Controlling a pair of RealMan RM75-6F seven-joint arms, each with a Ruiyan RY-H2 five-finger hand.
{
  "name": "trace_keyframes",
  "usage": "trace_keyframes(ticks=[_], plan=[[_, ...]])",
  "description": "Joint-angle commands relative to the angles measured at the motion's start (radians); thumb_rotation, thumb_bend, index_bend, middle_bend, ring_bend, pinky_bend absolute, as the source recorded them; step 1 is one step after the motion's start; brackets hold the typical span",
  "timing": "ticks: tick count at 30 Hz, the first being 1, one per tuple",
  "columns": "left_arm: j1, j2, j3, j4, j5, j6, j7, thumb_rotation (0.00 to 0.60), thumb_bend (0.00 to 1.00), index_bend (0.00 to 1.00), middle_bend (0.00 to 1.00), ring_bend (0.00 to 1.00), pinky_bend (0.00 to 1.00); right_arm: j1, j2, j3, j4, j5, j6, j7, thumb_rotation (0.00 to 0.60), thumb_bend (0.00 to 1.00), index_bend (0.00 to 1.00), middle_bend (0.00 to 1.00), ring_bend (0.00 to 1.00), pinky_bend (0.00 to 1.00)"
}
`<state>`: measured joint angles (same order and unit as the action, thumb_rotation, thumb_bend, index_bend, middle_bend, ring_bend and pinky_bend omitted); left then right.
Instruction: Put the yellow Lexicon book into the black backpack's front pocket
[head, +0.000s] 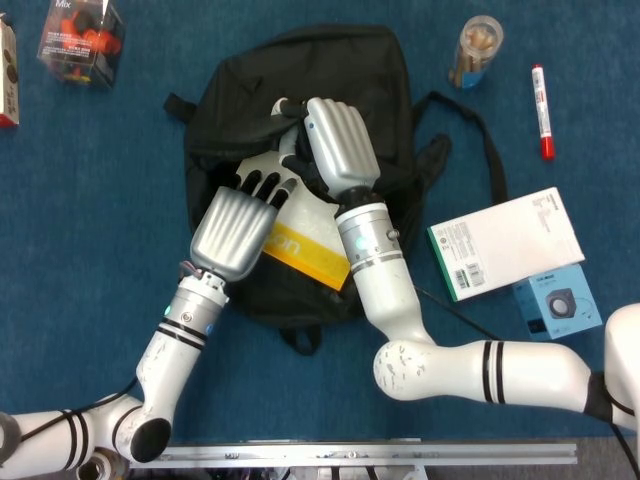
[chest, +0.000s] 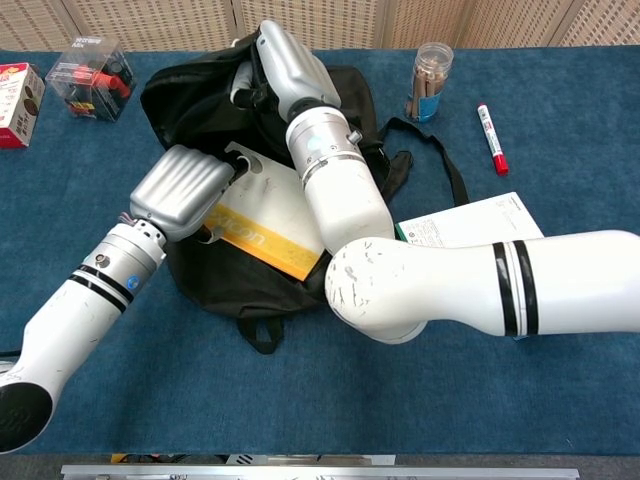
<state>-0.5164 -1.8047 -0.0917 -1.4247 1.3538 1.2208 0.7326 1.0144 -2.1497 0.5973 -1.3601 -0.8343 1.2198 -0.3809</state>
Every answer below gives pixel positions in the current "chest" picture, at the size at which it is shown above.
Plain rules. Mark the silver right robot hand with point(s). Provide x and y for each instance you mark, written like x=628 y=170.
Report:
x=295 y=70

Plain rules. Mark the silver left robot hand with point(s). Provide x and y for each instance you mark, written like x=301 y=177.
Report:
x=180 y=195

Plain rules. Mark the clear jar with wooden sticks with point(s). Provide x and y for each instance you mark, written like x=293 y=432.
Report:
x=427 y=85

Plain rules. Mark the white box with green edge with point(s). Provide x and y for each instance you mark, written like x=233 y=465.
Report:
x=475 y=222

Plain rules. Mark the red and white snack box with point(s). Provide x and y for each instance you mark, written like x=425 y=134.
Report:
x=17 y=110

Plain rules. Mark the red and white marker pen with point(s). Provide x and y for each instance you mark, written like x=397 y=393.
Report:
x=492 y=140

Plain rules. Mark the grey vented metal plate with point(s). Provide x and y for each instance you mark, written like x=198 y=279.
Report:
x=310 y=459

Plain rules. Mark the silver aluminium rail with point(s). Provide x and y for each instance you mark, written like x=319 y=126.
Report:
x=320 y=472

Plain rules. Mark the beige woven folding screen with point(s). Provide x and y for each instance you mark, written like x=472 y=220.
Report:
x=150 y=20

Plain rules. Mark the black fabric backpack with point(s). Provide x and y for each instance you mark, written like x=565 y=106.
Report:
x=240 y=295

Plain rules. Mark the blue felt table cover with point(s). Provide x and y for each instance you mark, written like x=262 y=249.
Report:
x=320 y=400

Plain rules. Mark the white and yellow book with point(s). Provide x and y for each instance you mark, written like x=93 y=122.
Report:
x=270 y=210

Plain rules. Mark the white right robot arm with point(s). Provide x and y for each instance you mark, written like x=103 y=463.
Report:
x=425 y=295

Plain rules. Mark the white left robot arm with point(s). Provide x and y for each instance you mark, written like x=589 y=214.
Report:
x=75 y=320

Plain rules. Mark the clear plastic box red toy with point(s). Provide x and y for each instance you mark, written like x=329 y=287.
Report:
x=95 y=85

